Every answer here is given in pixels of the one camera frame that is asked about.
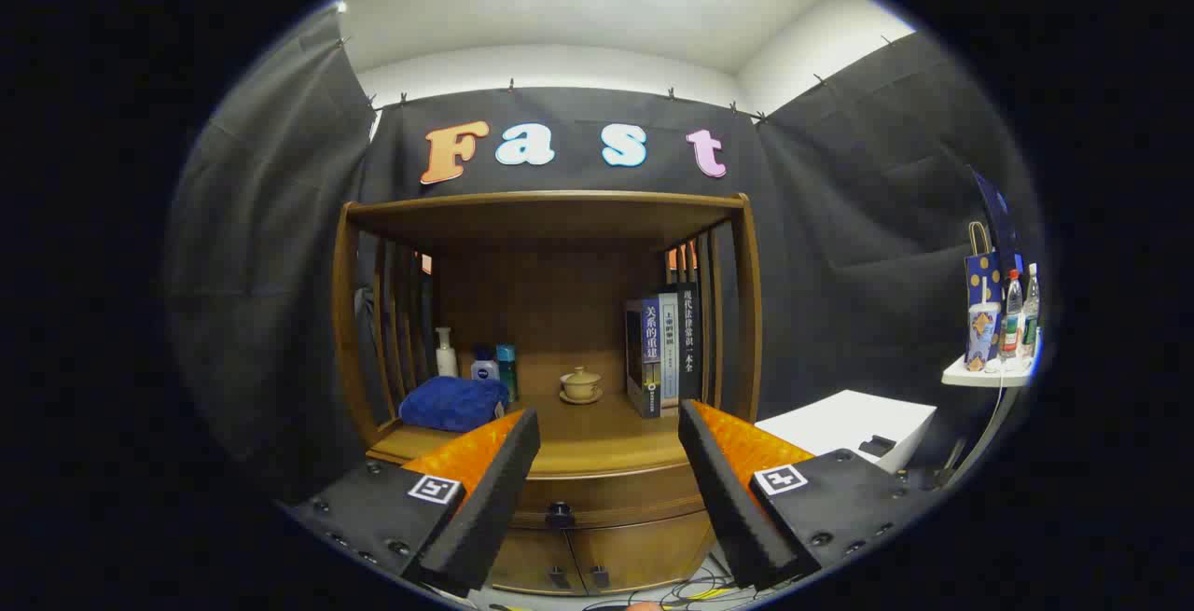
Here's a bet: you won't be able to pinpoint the brown wooden drawer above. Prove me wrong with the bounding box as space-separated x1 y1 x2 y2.
508 464 712 532

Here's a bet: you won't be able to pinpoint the brown wooden cabinet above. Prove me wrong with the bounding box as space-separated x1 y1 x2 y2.
333 189 764 596

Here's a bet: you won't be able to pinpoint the blue folded towel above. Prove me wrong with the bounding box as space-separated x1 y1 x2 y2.
399 376 511 433

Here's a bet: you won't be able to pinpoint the book with black spine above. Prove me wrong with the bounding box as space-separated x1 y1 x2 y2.
668 283 701 402

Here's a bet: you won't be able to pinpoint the floor cables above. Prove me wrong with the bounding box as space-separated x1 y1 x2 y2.
583 562 775 610

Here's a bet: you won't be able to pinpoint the beige lidded teacup with saucer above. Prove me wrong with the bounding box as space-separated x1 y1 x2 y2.
559 366 604 405

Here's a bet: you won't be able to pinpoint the white box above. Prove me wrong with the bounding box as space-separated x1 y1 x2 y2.
754 390 937 474

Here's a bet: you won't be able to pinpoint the blue dotted gift bag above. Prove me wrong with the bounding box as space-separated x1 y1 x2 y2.
965 222 1004 313

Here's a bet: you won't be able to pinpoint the book with blue spine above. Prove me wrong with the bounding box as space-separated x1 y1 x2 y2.
625 298 662 420

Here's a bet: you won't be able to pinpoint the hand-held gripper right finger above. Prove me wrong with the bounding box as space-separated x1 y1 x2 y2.
678 398 938 590

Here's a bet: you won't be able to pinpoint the wooden countertop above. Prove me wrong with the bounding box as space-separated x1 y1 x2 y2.
367 394 710 479

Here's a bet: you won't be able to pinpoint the book with pale spine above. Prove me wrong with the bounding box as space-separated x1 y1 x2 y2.
658 292 681 409

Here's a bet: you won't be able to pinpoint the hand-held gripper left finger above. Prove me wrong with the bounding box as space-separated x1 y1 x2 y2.
285 408 542 598

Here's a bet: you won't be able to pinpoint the green label water bottle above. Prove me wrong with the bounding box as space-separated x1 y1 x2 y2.
1021 263 1041 357

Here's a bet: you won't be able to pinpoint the white side table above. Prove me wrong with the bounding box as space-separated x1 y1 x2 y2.
937 340 1041 491

